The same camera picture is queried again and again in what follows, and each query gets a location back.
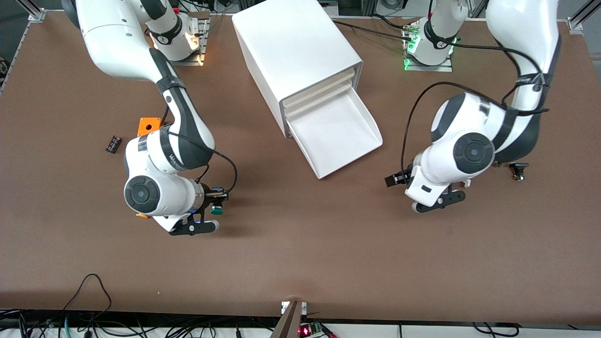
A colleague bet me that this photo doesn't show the orange box with hole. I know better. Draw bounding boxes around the orange box with hole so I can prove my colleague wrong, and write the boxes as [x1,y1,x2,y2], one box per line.
[137,117,164,138]

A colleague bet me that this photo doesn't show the circuit board with red LED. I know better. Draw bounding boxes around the circuit board with red LED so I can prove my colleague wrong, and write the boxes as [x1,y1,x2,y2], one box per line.
[298,322,324,338]

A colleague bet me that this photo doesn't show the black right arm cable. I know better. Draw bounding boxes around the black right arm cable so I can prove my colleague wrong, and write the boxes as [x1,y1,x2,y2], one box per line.
[162,108,238,194]

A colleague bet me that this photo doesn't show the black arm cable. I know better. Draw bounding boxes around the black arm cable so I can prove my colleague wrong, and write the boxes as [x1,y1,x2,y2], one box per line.
[401,41,551,180]
[162,108,238,194]

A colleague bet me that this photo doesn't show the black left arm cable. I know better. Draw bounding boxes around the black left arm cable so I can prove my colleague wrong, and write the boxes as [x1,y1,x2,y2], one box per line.
[401,41,551,180]

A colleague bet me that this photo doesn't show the small black switch component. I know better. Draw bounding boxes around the small black switch component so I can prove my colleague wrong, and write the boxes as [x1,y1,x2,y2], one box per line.
[509,162,530,182]

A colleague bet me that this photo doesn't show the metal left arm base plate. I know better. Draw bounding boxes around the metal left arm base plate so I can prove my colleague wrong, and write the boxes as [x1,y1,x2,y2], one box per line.
[402,19,454,72]

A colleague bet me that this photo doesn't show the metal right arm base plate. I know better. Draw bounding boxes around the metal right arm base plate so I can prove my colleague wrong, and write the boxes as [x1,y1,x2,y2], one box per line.
[177,12,210,66]

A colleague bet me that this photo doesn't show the black looped cable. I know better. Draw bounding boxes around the black looped cable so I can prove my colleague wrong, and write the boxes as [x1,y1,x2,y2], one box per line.
[60,274,113,329]

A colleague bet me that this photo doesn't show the wooden camera post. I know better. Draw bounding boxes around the wooden camera post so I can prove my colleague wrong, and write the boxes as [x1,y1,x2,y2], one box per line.
[270,300,303,338]

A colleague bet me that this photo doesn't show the black table cable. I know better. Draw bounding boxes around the black table cable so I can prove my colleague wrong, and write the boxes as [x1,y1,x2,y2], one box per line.
[331,14,415,41]

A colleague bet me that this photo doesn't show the aluminium frame strut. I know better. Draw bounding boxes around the aluminium frame strut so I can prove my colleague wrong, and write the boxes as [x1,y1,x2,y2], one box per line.
[15,0,46,22]
[567,0,601,31]

